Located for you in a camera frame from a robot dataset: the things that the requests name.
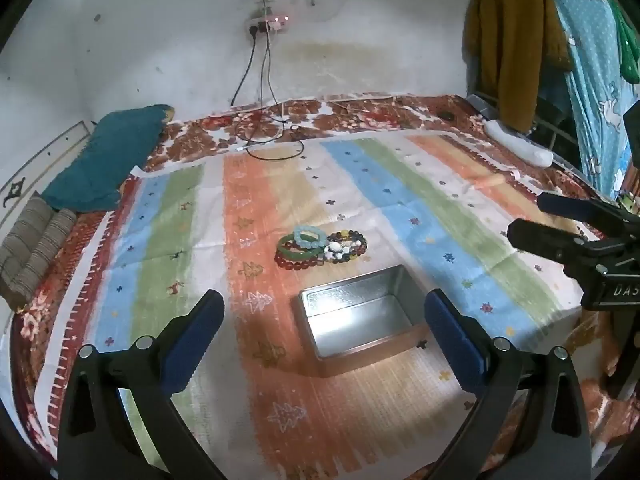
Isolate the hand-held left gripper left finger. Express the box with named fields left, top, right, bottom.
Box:
left=56, top=288, right=226, bottom=480

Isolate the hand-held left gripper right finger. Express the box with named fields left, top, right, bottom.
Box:
left=424, top=288, right=593, bottom=480

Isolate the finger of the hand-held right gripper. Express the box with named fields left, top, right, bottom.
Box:
left=506, top=218, right=601, bottom=274
left=537, top=191, right=640, bottom=234

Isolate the metal tin box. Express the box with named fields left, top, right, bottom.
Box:
left=291, top=264, right=431, bottom=378

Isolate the dark red bead bracelet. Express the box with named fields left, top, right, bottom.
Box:
left=274, top=247, right=326, bottom=272

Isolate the green jade bangle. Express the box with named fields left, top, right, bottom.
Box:
left=278, top=234, right=321, bottom=261

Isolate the white bead bracelet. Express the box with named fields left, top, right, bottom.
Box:
left=322, top=241, right=356, bottom=262

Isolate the yellow and black bead bracelet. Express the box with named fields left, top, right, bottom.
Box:
left=325, top=230, right=368, bottom=261

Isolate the aqua bead bracelet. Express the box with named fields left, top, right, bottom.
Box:
left=292, top=227, right=326, bottom=251

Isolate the blue dotted cloth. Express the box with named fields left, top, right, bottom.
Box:
left=530, top=0, right=640, bottom=201

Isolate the striped pastel blanket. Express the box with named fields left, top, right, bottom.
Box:
left=37, top=132, right=601, bottom=480

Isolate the brown hanging garment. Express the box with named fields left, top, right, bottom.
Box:
left=462, top=0, right=572, bottom=133

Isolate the green cloth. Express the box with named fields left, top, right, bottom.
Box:
left=612, top=5, right=640, bottom=84

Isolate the teal pillow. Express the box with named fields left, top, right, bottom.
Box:
left=40, top=105, right=176, bottom=212

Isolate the white power strip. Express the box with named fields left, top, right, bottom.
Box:
left=244, top=14, right=292, bottom=36

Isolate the black cable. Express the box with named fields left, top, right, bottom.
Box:
left=230, top=32, right=306, bottom=162

